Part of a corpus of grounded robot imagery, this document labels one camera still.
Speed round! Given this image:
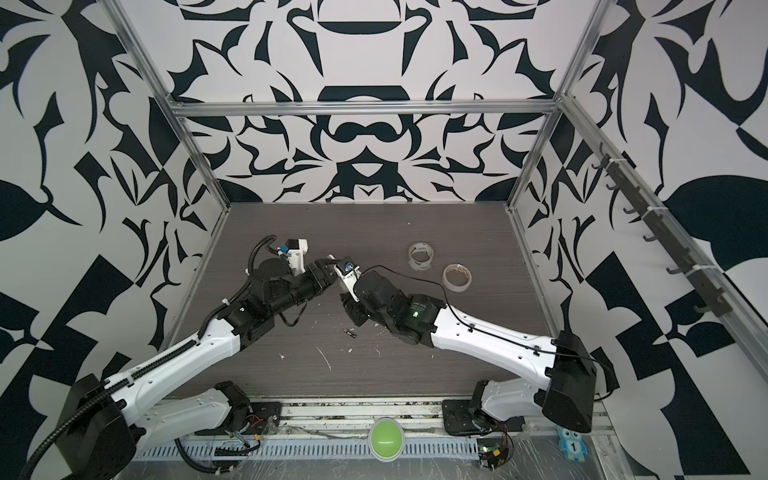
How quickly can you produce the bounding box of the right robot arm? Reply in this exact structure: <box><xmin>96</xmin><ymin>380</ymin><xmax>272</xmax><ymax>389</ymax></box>
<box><xmin>337</xmin><ymin>264</ymin><xmax>613</xmax><ymax>434</ymax></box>

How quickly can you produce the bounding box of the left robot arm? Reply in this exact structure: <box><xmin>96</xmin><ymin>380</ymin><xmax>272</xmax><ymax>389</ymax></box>
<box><xmin>19</xmin><ymin>235</ymin><xmax>346</xmax><ymax>479</ymax></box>

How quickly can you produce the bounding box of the large clear printed tape roll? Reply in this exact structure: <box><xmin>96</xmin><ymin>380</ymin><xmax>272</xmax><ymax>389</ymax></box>
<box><xmin>407</xmin><ymin>242</ymin><xmax>434</xmax><ymax>271</ymax></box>

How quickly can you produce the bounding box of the small white orange tape roll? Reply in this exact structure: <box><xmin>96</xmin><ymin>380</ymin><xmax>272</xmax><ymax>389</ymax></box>
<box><xmin>442</xmin><ymin>263</ymin><xmax>473</xmax><ymax>293</ymax></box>

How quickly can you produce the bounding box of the green round button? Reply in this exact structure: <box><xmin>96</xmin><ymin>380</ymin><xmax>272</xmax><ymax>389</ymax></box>
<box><xmin>367</xmin><ymin>418</ymin><xmax>405</xmax><ymax>462</ymax></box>

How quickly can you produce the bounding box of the blue owl figurine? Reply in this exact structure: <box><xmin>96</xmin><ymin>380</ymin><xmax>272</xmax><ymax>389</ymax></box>
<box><xmin>557</xmin><ymin>427</ymin><xmax>588</xmax><ymax>463</ymax></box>

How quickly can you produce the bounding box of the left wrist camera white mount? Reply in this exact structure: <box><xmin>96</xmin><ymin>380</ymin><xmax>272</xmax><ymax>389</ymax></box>
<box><xmin>277</xmin><ymin>238</ymin><xmax>309</xmax><ymax>276</ymax></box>

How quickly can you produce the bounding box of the white slotted cable duct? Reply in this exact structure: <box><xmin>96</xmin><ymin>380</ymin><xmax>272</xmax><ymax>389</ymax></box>
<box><xmin>134</xmin><ymin>436</ymin><xmax>481</xmax><ymax>462</ymax></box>

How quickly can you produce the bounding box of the black wall hook rack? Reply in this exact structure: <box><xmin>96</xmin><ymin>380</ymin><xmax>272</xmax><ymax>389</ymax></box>
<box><xmin>594</xmin><ymin>143</ymin><xmax>733</xmax><ymax>317</ymax></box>

